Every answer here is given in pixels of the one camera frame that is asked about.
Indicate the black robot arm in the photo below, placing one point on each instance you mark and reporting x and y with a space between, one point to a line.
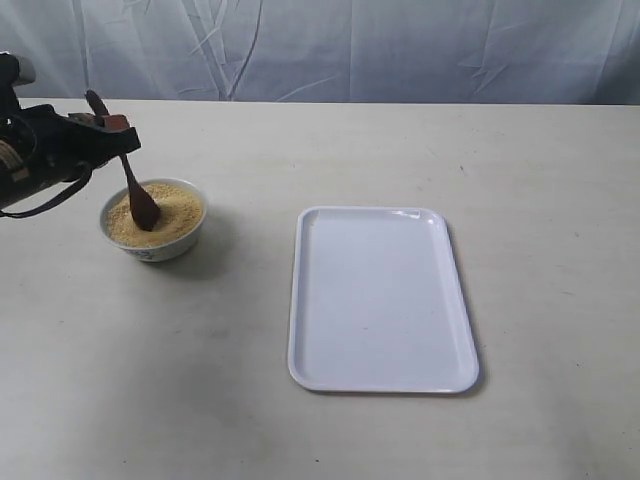
23 173

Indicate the white plastic tray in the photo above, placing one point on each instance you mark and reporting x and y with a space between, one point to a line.
377 304

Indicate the grey backdrop curtain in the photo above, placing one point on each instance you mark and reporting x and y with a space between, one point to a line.
575 52

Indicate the yellow millet grain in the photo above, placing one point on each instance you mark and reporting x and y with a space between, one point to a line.
180 212

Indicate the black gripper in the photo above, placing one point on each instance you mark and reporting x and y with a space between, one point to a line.
80 137

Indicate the white ceramic bowl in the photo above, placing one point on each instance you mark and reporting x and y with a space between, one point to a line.
164 252

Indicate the brown wooden spoon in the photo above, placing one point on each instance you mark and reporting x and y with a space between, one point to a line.
144 211

